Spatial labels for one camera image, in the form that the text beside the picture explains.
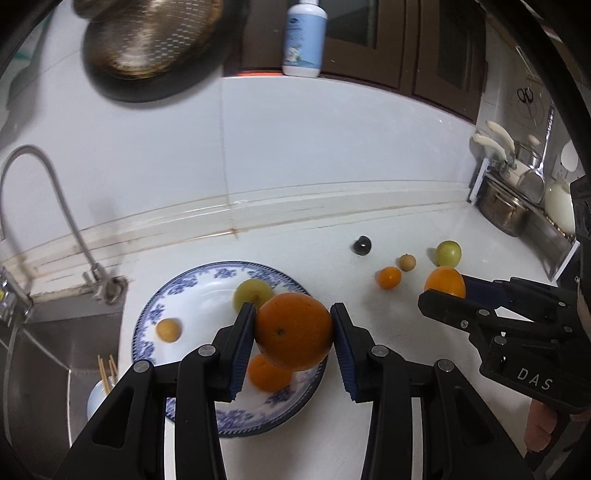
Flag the yellow green round fruit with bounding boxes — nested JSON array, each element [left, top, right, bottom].
[[232, 278, 276, 313], [435, 240, 463, 269]]

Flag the steel pot with lid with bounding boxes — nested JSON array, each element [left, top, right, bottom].
[[510, 138, 546, 179]]

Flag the white ceramic jar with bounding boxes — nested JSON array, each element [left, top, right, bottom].
[[544, 178, 578, 236]]

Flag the black frying pan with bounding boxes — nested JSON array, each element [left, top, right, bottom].
[[83, 0, 232, 103]]

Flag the black scissors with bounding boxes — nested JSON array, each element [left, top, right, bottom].
[[516, 88, 537, 126]]

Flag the tall steel faucet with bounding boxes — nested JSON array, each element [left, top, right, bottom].
[[0, 267, 34, 325]]

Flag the person's right hand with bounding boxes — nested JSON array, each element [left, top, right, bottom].
[[525, 399, 557, 455]]

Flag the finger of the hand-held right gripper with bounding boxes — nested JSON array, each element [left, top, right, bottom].
[[461, 274, 579, 325], [418, 290, 513, 357]]

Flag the orange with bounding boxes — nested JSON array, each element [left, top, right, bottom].
[[424, 266, 467, 300], [376, 266, 402, 291], [248, 353, 294, 393], [255, 292, 334, 372]]

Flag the blue patterned white plate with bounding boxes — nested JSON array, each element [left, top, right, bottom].
[[131, 261, 328, 438]]

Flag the white blue pump bottle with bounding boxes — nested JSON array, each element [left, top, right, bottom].
[[281, 0, 329, 78]]

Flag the steel kitchen shelf rack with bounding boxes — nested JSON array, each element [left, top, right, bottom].
[[466, 157, 581, 280]]

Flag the steel sink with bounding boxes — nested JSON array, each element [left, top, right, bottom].
[[0, 314, 126, 462]]

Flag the white cup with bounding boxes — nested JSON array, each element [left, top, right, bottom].
[[87, 378, 116, 421]]

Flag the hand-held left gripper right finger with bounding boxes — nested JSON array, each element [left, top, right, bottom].
[[330, 302, 539, 480]]

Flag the white handled knife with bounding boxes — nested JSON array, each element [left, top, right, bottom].
[[471, 134, 509, 160], [485, 120, 516, 154]]

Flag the steel spatula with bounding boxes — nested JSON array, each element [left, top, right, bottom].
[[517, 105, 555, 204]]

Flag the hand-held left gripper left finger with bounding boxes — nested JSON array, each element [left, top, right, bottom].
[[54, 302, 257, 480]]

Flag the thin gooseneck faucet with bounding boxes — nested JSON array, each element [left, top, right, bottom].
[[0, 145, 126, 306]]

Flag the white rice paddle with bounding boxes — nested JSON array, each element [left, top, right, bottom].
[[560, 141, 581, 174]]

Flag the brass colander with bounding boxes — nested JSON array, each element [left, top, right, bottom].
[[74, 0, 225, 77]]

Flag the large steel pot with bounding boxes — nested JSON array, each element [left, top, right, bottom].
[[478, 178, 530, 237]]

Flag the wooden chopsticks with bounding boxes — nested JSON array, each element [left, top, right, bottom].
[[97, 354, 120, 394]]

